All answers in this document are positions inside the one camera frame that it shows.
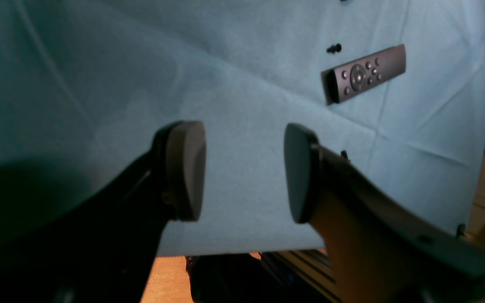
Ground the small black screw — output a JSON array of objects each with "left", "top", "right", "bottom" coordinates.
[{"left": 326, "top": 43, "right": 342, "bottom": 54}]

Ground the black remote control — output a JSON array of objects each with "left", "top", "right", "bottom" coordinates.
[{"left": 321, "top": 44, "right": 406, "bottom": 105}]

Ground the blue table cloth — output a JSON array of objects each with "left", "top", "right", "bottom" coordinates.
[{"left": 0, "top": 0, "right": 485, "bottom": 255}]

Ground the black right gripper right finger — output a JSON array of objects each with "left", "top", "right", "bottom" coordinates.
[{"left": 284, "top": 123, "right": 485, "bottom": 303}]

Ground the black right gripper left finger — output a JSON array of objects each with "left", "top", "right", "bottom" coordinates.
[{"left": 0, "top": 120, "right": 207, "bottom": 303}]

